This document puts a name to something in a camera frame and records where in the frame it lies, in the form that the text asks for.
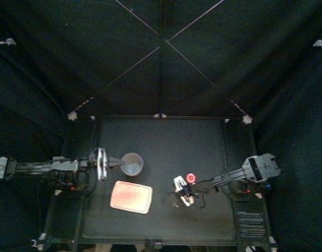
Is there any grey metal cup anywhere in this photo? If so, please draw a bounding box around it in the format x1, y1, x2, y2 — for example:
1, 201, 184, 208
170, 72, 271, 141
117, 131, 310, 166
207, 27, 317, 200
120, 152, 144, 177

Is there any orange white toy shrimp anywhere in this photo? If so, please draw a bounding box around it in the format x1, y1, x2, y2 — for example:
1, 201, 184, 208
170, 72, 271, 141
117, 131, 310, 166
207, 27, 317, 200
182, 196, 196, 208

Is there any pink square plate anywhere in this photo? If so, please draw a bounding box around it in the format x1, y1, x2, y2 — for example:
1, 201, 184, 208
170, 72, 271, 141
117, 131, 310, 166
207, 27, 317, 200
109, 180, 153, 216

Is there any white text label sticker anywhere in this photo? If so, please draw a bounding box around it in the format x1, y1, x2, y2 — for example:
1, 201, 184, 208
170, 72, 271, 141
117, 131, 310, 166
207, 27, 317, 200
235, 211, 267, 244

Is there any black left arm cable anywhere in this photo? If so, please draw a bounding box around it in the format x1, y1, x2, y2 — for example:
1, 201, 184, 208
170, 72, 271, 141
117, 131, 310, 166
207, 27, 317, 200
56, 168, 99, 198

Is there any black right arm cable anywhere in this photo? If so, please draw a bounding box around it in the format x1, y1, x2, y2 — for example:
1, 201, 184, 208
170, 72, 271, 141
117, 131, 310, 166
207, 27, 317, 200
161, 178, 230, 210

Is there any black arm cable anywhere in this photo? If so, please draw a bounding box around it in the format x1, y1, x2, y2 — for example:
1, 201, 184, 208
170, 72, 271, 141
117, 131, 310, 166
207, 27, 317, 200
161, 178, 230, 210
56, 168, 99, 198

